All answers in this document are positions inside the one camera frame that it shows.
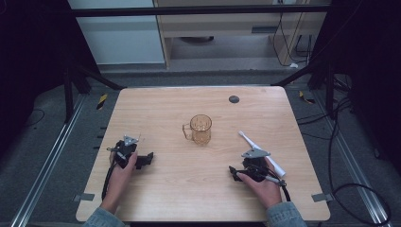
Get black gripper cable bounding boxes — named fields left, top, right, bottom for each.
left=101, top=147, right=128, bottom=201
left=264, top=174, right=292, bottom=202

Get white electric toothbrush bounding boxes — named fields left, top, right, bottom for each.
left=237, top=131, right=288, bottom=179

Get thin black floor cable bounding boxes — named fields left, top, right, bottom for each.
left=24, top=108, right=46, bottom=129

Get black curtain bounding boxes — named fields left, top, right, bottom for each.
left=0, top=0, right=101, bottom=155
left=310, top=0, right=401, bottom=174

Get white cabinet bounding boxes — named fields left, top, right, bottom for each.
left=67, top=0, right=166, bottom=66

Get black looped floor cable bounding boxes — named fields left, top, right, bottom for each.
left=296, top=74, right=392, bottom=227

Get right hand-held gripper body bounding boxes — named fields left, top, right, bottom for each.
left=240, top=148, right=271, bottom=183

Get black metal frame stand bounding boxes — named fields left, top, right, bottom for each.
left=61, top=61, right=127, bottom=125
left=270, top=58, right=337, bottom=120

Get amber transparent cup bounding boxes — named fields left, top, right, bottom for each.
left=182, top=113, right=213, bottom=147

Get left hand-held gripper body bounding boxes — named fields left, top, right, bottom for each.
left=106, top=134, right=140, bottom=169

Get black hanging cables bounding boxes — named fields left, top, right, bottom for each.
left=271, top=11, right=313, bottom=68

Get person's right hand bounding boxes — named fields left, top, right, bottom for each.
left=235, top=157, right=283, bottom=210

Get yellow black striped tape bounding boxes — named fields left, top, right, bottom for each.
left=96, top=93, right=109, bottom=111
left=298, top=90, right=316, bottom=105

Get grey tape strip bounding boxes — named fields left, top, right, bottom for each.
left=310, top=192, right=334, bottom=203
left=73, top=192, right=96, bottom=202

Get light wooden desk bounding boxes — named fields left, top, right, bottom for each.
left=152, top=0, right=333, bottom=70

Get person's left hand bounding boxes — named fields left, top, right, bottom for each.
left=100, top=151, right=139, bottom=214

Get aluminium floor rail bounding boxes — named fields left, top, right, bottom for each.
left=9, top=94, right=87, bottom=227
left=313, top=90, right=395, bottom=227

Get black horizontal frame bar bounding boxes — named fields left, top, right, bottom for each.
left=69, top=5, right=331, bottom=18

